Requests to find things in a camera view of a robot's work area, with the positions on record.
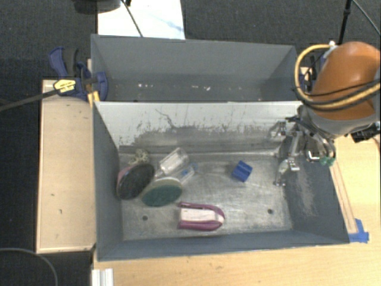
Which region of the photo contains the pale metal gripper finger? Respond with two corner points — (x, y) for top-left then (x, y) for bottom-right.
(273, 157), (301, 188)
(268, 120), (288, 139)

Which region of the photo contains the blue ribbed block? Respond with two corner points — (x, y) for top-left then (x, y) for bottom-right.
(231, 160), (254, 183)

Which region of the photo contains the grey metal bin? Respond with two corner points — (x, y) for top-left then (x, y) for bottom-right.
(90, 33), (351, 262)

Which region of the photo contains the small clear plastic cup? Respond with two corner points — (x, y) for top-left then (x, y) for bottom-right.
(176, 163), (198, 187)

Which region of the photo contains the clear glass cup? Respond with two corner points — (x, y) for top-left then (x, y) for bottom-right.
(158, 147), (191, 176)

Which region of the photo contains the green round scouring sponge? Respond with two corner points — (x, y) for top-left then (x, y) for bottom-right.
(140, 176), (183, 208)

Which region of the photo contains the beige speckled lump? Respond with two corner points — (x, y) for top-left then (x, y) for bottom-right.
(129, 148), (150, 166)

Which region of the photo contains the pale wood board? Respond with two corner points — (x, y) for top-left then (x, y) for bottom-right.
(35, 79), (98, 254)

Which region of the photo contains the black cylinder on white bracket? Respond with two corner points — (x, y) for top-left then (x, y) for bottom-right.
(346, 122), (381, 144)

